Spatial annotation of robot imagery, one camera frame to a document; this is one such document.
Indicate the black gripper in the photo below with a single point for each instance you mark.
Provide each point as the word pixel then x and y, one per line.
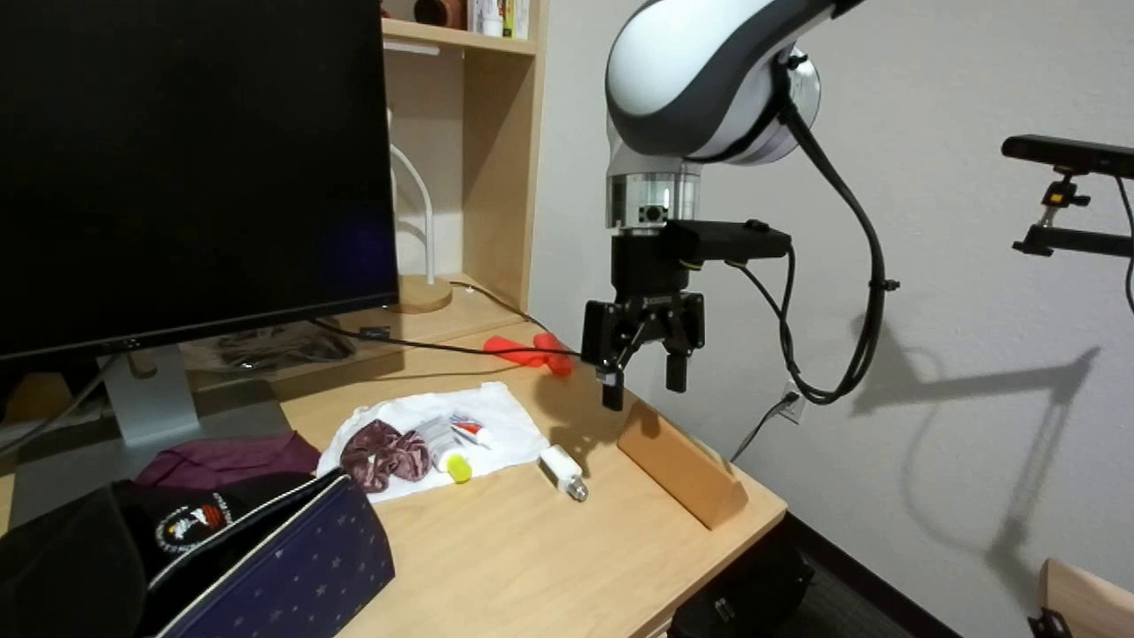
pixel 643 296

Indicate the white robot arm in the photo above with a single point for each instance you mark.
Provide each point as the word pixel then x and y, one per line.
pixel 697 71

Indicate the red plastic object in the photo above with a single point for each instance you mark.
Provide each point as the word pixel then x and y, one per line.
pixel 531 353

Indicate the clear bag with red contents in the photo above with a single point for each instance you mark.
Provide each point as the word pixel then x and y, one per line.
pixel 496 408

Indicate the small red white tube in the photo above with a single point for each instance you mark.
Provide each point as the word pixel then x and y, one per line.
pixel 472 432

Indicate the white tube yellow cap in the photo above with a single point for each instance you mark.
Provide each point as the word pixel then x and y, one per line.
pixel 456 471

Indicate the black floor bin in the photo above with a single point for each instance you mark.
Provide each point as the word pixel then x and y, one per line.
pixel 744 588

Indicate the white desk lamp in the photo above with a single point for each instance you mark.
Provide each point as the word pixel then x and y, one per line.
pixel 427 292

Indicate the wooden shelf unit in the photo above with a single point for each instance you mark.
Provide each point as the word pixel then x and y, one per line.
pixel 496 154

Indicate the maroon scrunchie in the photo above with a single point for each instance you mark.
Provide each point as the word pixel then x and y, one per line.
pixel 382 457

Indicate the white picture box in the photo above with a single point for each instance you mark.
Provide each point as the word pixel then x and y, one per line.
pixel 516 16

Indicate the maroon garment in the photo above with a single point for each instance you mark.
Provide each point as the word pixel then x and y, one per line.
pixel 234 460

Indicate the silver monitor stand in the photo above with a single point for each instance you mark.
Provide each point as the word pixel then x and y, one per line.
pixel 153 403

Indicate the light wooden board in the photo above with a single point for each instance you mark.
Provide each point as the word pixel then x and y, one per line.
pixel 1091 597

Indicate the black computer monitor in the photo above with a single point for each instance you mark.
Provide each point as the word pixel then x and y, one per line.
pixel 179 154

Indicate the white wall outlet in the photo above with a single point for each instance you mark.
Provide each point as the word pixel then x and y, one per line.
pixel 795 408

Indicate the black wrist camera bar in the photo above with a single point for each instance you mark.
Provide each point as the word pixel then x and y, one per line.
pixel 730 242

